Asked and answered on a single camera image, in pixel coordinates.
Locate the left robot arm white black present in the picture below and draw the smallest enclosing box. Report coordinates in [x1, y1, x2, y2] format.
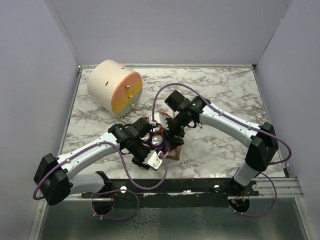
[33, 117, 163, 206]

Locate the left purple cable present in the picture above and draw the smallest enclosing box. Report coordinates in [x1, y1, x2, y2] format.
[33, 141, 168, 201]

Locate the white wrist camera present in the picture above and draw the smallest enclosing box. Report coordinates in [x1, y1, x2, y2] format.
[144, 149, 164, 171]
[148, 113, 168, 129]

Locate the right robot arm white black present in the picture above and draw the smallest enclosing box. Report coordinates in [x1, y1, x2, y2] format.
[164, 90, 279, 196]

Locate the purple cable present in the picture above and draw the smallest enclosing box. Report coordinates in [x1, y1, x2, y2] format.
[33, 141, 168, 201]
[152, 83, 293, 166]

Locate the cream cylindrical drawer box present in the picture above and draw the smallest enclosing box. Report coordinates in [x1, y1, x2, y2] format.
[87, 59, 143, 118]

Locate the orange red soda can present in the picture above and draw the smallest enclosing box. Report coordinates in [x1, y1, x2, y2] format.
[152, 127, 161, 134]

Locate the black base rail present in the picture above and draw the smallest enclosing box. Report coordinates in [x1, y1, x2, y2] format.
[81, 178, 259, 209]

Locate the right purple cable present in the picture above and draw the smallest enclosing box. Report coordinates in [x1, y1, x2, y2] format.
[152, 83, 293, 166]

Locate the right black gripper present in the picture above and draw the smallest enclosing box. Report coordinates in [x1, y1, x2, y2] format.
[159, 112, 188, 149]

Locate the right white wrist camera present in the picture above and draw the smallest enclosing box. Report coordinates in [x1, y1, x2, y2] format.
[148, 113, 168, 129]

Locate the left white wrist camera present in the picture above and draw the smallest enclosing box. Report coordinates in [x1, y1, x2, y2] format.
[144, 149, 164, 171]

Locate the purple fanta can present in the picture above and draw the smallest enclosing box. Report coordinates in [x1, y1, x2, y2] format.
[151, 134, 163, 147]
[140, 132, 152, 144]
[160, 140, 171, 153]

